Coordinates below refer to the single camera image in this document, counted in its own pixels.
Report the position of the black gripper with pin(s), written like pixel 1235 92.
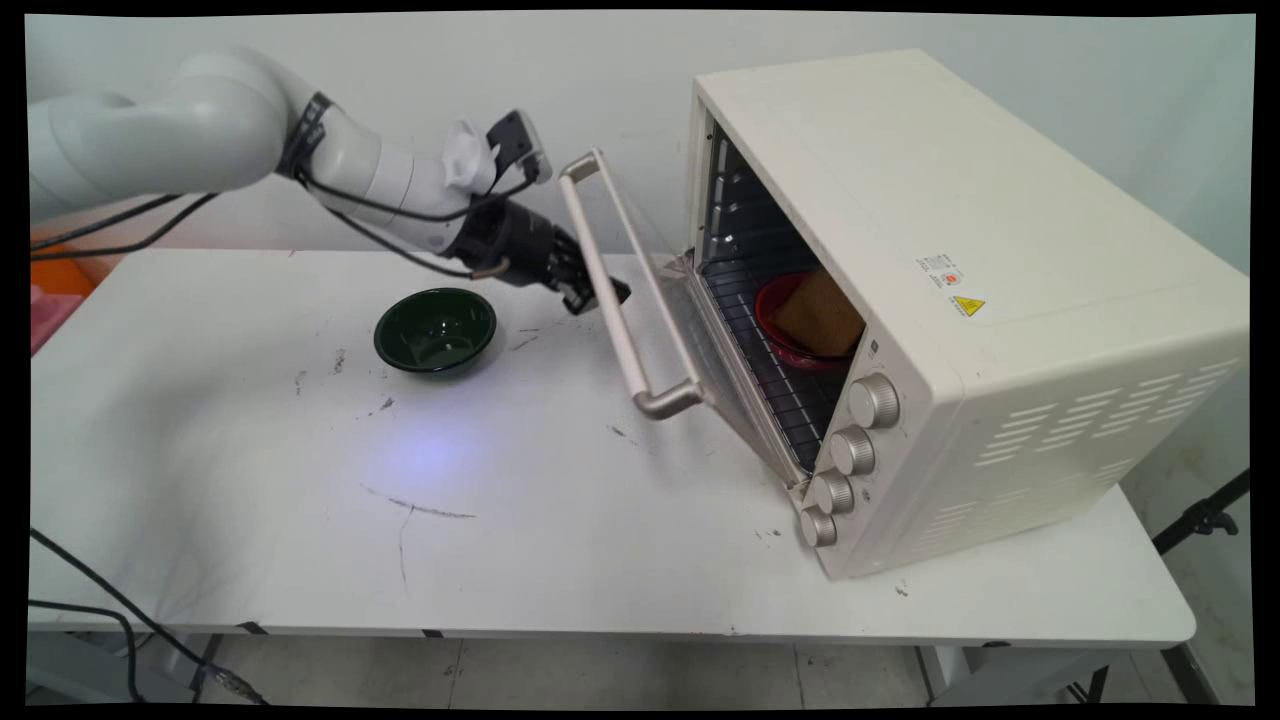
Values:
pixel 505 245

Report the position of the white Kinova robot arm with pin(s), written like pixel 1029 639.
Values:
pixel 200 125

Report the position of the dark green bowl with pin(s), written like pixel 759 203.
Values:
pixel 435 330

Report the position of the red bowl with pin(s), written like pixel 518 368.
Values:
pixel 775 330

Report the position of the brown bread slice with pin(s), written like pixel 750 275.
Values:
pixel 820 315

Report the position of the large silver oven knob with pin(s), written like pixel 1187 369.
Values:
pixel 874 401

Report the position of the small silver oven knob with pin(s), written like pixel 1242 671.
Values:
pixel 818 527

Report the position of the white label sticker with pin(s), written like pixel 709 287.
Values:
pixel 940 270

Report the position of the yellow warning sticker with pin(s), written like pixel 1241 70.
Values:
pixel 968 306

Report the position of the cream toaster oven body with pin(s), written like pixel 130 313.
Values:
pixel 1000 250

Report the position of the orange object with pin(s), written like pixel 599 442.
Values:
pixel 60 275

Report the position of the pink object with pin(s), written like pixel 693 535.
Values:
pixel 48 315

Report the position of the grey table leg base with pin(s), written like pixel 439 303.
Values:
pixel 175 660

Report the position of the black tripod stand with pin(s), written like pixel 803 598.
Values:
pixel 1200 518

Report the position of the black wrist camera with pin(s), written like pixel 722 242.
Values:
pixel 518 145

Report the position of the white table leg frame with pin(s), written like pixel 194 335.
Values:
pixel 1000 675

